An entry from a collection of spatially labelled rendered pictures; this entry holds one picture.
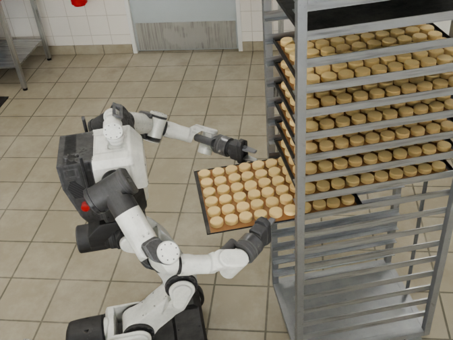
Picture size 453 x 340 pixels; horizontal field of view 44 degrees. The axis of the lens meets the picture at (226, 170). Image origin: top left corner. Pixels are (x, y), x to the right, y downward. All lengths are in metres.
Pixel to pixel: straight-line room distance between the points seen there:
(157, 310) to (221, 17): 3.56
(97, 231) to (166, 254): 0.48
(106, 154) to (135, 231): 0.32
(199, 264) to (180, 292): 0.57
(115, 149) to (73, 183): 0.19
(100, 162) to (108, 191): 0.15
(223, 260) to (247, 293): 1.26
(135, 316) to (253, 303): 0.73
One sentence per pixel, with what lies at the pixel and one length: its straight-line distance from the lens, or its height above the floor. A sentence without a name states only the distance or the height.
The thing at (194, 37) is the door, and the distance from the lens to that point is 5.70.
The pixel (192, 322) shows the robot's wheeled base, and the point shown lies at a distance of 2.82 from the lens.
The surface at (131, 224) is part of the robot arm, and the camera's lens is 1.86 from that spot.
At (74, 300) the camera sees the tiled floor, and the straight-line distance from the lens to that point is 3.33.
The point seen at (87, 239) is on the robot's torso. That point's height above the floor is 0.89.
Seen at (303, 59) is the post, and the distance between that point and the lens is 1.74.
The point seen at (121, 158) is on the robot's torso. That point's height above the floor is 1.28.
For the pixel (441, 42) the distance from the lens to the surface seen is 1.95.
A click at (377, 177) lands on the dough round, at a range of 2.19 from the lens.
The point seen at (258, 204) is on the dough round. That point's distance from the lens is 2.19.
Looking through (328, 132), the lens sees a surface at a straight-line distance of 1.94.
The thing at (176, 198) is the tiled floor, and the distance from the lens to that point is 3.81.
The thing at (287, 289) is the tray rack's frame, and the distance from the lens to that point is 2.98.
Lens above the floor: 2.39
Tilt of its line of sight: 37 degrees down
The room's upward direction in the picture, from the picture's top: 5 degrees counter-clockwise
